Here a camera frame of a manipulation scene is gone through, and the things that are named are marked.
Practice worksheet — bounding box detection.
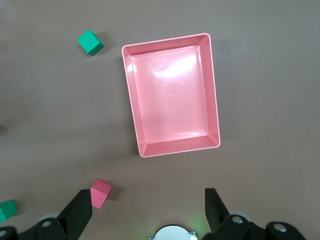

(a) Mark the pink plastic tray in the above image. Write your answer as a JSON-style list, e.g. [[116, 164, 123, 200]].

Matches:
[[121, 32, 222, 159]]

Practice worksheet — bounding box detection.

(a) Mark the green foam cube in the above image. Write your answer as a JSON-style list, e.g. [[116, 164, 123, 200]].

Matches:
[[0, 199, 18, 223], [76, 28, 106, 57]]

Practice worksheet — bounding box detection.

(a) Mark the brown table cover mat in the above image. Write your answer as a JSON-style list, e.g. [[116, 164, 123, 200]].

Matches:
[[0, 0, 320, 240]]

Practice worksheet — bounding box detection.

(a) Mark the pink foam cube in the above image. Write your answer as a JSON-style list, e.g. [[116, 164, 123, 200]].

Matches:
[[89, 178, 113, 210]]

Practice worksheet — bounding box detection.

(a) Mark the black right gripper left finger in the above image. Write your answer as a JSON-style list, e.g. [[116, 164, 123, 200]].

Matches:
[[0, 189, 94, 240]]

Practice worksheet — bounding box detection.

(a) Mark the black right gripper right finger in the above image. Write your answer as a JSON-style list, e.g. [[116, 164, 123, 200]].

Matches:
[[201, 187, 308, 240]]

